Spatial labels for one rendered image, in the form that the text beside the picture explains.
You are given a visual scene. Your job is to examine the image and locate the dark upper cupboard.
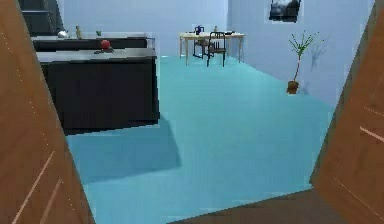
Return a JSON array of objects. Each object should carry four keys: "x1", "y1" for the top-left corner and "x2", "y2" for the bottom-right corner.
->
[{"x1": 18, "y1": 0, "x2": 66, "y2": 37}]

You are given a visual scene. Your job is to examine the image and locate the green house plant brown pot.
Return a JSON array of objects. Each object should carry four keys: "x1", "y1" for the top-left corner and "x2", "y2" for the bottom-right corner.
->
[{"x1": 286, "y1": 30, "x2": 320, "y2": 96}]

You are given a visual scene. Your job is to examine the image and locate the light wooden dining table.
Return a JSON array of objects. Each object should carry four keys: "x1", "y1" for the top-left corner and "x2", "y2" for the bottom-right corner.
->
[{"x1": 178, "y1": 31, "x2": 247, "y2": 66}]

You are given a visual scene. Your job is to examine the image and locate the brown wooden door frame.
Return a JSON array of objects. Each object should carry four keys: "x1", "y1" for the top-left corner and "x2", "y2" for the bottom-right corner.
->
[{"x1": 309, "y1": 0, "x2": 384, "y2": 224}]

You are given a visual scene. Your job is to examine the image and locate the brown wooden room door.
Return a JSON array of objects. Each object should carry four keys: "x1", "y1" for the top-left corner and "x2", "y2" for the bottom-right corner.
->
[{"x1": 0, "y1": 0, "x2": 97, "y2": 224}]

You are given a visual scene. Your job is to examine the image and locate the black kitchen wall counter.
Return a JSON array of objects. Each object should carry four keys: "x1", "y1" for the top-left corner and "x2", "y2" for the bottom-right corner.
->
[{"x1": 31, "y1": 31, "x2": 156, "y2": 53}]

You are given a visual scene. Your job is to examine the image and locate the dark framed wall picture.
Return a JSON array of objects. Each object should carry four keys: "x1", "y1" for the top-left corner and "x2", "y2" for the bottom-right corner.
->
[{"x1": 268, "y1": 0, "x2": 302, "y2": 24}]

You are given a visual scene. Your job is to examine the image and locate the black metal chair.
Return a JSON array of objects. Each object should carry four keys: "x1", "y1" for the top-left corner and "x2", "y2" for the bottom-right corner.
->
[
  {"x1": 206, "y1": 31, "x2": 228, "y2": 68},
  {"x1": 192, "y1": 37, "x2": 210, "y2": 60}
]

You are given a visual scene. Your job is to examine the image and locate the black kitchen island counter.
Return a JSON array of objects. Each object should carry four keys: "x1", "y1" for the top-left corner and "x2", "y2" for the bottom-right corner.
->
[{"x1": 35, "y1": 47, "x2": 161, "y2": 136}]

